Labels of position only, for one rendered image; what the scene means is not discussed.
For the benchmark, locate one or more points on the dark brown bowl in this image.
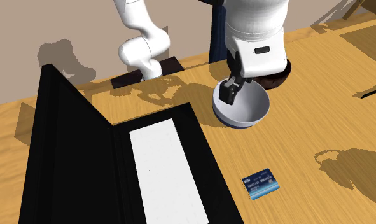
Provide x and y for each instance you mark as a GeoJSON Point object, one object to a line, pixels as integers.
{"type": "Point", "coordinates": [276, 80]}

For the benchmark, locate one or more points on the dark pen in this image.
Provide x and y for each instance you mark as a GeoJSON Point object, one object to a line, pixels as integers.
{"type": "Point", "coordinates": [373, 92]}

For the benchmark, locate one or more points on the white bowl with blue base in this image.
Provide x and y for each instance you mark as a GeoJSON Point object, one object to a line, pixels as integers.
{"type": "Point", "coordinates": [252, 105]}

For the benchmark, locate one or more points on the dark blue upright panel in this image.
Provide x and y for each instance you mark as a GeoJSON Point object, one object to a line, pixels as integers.
{"type": "Point", "coordinates": [218, 37]}

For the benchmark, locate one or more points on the black open laptop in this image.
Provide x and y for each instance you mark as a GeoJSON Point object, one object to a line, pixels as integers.
{"type": "Point", "coordinates": [79, 161]}

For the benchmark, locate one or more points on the dark robot stand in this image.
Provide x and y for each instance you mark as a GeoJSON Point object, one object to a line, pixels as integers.
{"type": "Point", "coordinates": [172, 66]}

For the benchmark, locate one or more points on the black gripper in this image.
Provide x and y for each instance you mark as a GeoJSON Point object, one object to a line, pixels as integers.
{"type": "Point", "coordinates": [234, 66]}

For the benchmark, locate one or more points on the wooden furniture frame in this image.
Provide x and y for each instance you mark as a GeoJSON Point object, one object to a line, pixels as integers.
{"type": "Point", "coordinates": [372, 6]}

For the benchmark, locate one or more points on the blue card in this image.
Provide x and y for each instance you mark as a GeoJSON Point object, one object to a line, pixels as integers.
{"type": "Point", "coordinates": [261, 184]}

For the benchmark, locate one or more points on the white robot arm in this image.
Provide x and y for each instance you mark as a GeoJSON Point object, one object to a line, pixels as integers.
{"type": "Point", "coordinates": [252, 28]}

